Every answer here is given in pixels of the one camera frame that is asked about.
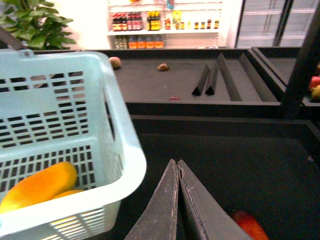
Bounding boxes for yellow mango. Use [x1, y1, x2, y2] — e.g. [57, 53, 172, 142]
[0, 161, 77, 214]

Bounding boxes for red orange mango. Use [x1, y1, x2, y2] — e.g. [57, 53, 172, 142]
[230, 210, 270, 240]

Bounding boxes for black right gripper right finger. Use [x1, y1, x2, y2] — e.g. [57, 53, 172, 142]
[177, 160, 250, 240]

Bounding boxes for brown basket handle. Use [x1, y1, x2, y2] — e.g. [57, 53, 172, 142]
[0, 27, 27, 51]

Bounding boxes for light blue plastic basket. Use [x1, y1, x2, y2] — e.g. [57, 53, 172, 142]
[0, 49, 147, 240]

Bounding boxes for green potted plant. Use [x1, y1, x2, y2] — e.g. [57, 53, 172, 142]
[0, 0, 77, 50]

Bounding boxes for white bottle shelf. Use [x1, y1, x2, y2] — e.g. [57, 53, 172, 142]
[107, 0, 223, 50]

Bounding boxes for glass door refrigerator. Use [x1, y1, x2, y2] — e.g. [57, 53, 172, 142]
[235, 0, 320, 48]

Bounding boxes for black tray divider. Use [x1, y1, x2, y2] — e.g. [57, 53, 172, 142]
[217, 53, 242, 102]

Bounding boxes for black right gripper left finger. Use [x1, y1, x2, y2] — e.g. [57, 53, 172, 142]
[125, 159, 180, 240]

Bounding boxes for brown fruit on tray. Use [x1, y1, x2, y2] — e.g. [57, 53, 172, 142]
[157, 63, 170, 72]

